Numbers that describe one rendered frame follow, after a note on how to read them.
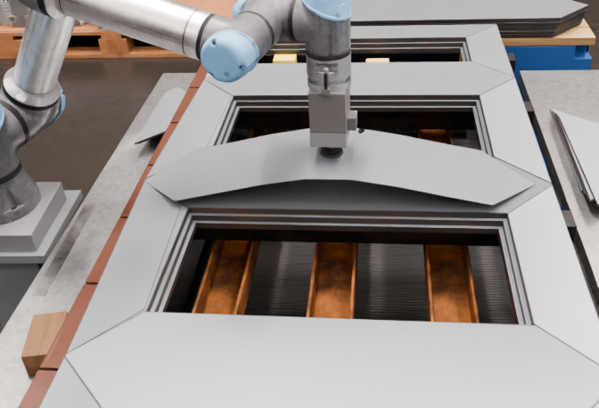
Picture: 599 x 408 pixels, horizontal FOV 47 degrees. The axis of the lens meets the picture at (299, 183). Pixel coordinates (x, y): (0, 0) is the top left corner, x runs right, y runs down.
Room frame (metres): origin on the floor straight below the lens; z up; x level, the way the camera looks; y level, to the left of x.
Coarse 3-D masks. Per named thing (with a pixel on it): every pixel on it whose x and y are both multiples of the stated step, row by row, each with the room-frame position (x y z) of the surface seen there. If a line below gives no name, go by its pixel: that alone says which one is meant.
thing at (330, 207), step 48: (288, 48) 1.78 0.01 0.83; (384, 48) 1.74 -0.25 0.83; (432, 48) 1.72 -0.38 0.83; (240, 96) 1.46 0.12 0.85; (288, 96) 1.45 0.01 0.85; (384, 96) 1.42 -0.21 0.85; (432, 96) 1.40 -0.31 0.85; (480, 144) 1.21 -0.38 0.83; (240, 192) 1.06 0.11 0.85; (288, 192) 1.05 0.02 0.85; (336, 192) 1.04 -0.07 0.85; (384, 192) 1.03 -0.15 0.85; (528, 192) 1.00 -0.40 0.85; (192, 240) 0.98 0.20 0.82
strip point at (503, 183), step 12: (492, 168) 1.07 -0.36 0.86; (504, 168) 1.07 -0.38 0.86; (492, 180) 1.03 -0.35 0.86; (504, 180) 1.03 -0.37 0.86; (516, 180) 1.03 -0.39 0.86; (528, 180) 1.04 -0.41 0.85; (492, 192) 0.99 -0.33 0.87; (504, 192) 0.99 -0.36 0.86; (516, 192) 0.99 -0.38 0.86; (492, 204) 0.95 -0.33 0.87
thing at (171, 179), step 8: (192, 152) 1.20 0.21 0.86; (184, 160) 1.17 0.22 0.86; (192, 160) 1.16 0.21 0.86; (168, 168) 1.16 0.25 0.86; (176, 168) 1.15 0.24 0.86; (184, 168) 1.14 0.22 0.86; (160, 176) 1.13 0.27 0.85; (168, 176) 1.12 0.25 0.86; (176, 176) 1.12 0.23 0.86; (184, 176) 1.11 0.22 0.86; (160, 184) 1.10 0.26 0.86; (168, 184) 1.09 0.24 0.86; (176, 184) 1.09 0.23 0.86; (168, 192) 1.06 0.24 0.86; (176, 192) 1.06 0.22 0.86
